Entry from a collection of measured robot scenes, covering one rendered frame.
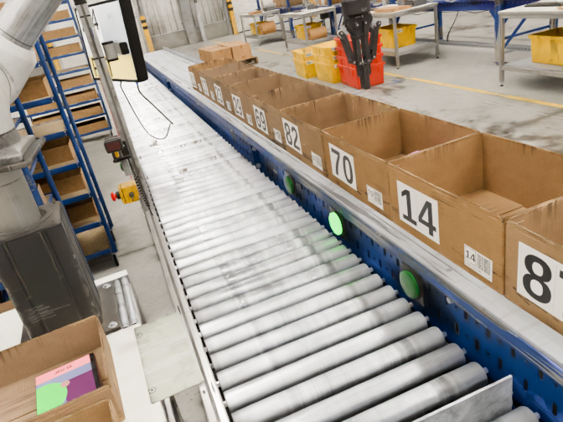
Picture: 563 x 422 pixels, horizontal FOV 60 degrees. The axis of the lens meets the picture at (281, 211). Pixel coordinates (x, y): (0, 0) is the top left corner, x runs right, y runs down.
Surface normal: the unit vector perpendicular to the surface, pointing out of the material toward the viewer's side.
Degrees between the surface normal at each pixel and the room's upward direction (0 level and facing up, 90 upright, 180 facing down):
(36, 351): 89
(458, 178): 89
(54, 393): 0
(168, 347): 0
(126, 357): 0
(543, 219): 90
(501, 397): 90
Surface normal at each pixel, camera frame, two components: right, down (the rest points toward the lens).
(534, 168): -0.92, 0.30
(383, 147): 0.33, 0.33
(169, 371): -0.18, -0.89
